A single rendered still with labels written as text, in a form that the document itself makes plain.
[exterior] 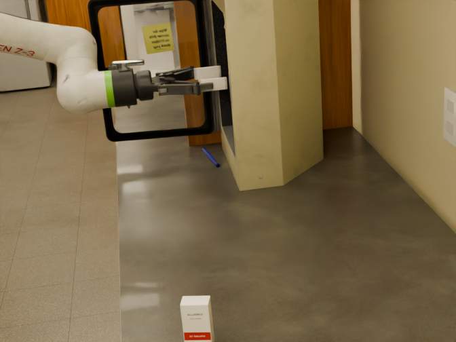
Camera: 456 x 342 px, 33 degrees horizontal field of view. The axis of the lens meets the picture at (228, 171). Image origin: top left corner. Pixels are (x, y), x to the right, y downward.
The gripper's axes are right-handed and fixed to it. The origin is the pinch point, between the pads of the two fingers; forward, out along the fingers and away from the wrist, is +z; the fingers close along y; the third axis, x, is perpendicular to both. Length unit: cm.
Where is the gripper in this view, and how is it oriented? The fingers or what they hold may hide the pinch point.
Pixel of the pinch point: (216, 77)
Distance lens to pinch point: 195.0
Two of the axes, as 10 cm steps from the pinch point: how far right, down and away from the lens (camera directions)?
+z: 9.9, -1.2, 1.0
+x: 0.7, 9.3, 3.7
